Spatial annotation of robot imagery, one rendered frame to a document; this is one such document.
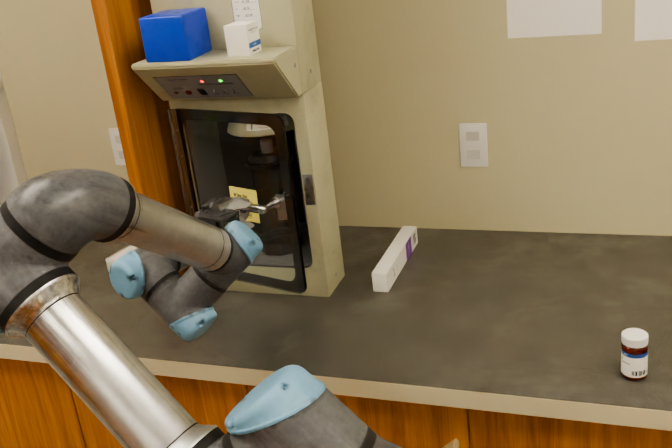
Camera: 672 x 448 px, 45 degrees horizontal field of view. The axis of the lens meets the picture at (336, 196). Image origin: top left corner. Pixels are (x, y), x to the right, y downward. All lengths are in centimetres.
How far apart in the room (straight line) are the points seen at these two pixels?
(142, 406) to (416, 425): 68
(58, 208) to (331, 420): 43
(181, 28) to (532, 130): 89
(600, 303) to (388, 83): 76
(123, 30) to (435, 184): 87
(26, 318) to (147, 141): 81
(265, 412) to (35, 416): 117
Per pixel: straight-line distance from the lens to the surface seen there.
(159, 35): 166
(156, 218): 120
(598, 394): 148
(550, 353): 159
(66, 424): 203
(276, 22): 165
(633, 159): 203
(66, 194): 109
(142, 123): 182
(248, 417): 98
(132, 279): 143
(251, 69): 158
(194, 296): 141
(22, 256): 110
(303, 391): 98
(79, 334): 108
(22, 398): 207
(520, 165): 206
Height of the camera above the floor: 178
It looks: 20 degrees down
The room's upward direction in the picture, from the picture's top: 7 degrees counter-clockwise
